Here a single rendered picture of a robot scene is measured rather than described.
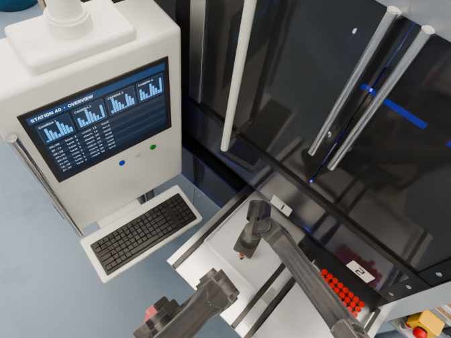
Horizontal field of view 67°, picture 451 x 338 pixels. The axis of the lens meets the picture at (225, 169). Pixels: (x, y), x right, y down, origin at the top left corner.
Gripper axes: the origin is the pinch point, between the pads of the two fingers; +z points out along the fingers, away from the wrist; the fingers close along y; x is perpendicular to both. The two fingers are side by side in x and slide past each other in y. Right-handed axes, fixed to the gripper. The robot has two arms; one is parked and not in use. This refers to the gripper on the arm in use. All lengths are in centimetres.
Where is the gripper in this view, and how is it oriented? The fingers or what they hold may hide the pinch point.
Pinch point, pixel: (244, 247)
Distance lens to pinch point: 122.6
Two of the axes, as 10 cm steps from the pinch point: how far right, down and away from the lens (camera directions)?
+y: 4.7, -7.6, 4.6
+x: -8.8, -4.5, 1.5
